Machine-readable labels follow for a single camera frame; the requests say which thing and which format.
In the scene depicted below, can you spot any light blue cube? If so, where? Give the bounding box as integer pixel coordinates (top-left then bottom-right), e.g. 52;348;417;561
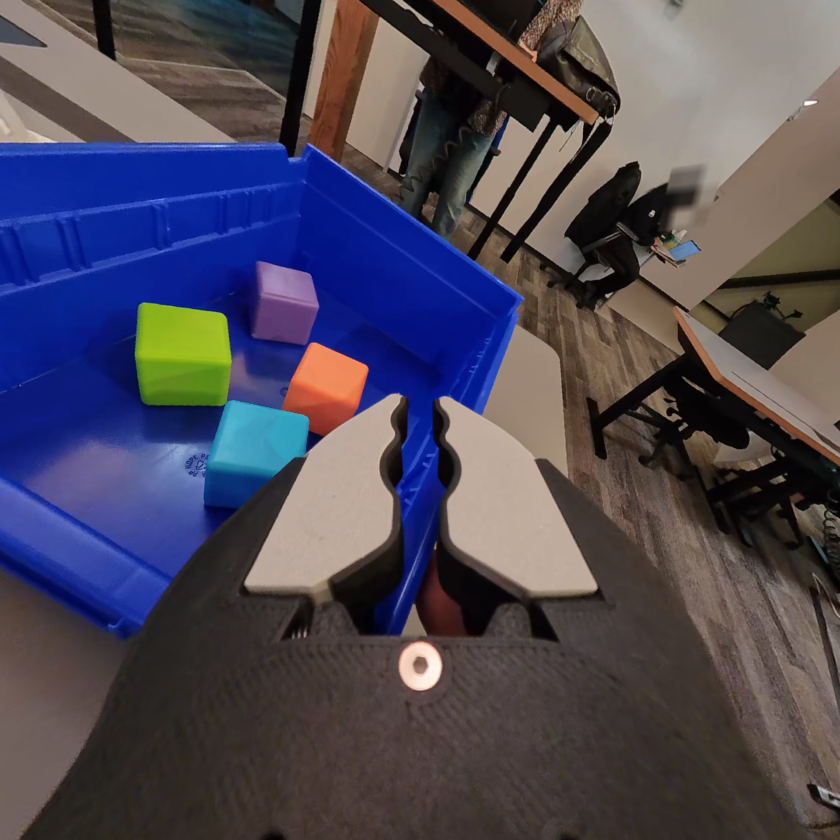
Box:
203;400;311;509

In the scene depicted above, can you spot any purple cube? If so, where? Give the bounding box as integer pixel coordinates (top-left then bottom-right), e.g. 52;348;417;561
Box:
249;260;320;346

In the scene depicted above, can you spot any wood-top black frame desk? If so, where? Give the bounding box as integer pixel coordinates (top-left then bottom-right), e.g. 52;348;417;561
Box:
354;0;618;263

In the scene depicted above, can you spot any grey desk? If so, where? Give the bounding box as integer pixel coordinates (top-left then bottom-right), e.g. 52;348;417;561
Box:
0;0;568;840

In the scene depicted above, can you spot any black jacket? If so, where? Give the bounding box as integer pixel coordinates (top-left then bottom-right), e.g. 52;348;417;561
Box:
564;161;644;263

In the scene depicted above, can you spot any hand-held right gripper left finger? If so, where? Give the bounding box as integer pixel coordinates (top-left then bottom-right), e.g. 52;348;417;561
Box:
243;392;411;636

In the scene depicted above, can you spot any black coiled cable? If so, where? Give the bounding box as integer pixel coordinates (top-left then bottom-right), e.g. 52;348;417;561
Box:
399;125;483;211

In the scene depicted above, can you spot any orange cube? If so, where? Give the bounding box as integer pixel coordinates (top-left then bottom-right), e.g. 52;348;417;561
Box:
282;343;370;437

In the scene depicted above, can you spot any blue plastic bin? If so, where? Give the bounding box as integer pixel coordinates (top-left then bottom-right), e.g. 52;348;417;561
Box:
0;141;525;639

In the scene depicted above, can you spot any black glass partition frame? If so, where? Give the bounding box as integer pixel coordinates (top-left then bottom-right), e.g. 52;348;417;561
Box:
91;0;324;157

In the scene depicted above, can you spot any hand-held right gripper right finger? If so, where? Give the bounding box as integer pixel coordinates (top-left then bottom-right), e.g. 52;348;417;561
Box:
432;395;599;636

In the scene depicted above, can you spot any dark messenger bag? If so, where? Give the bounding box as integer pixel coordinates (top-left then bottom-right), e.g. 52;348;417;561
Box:
554;14;621;126

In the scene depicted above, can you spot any black office chair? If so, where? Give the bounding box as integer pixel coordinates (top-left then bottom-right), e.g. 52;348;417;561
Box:
548;223;637;309
659;374;756;480

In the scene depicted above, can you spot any green cube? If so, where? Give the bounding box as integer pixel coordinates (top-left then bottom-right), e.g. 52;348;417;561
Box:
134;302;232;406

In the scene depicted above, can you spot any wooden post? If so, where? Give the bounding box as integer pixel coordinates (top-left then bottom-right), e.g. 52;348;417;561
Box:
308;0;382;163

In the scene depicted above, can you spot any wood-edged office desk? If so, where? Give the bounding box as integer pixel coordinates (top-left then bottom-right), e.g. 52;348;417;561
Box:
586;305;840;549

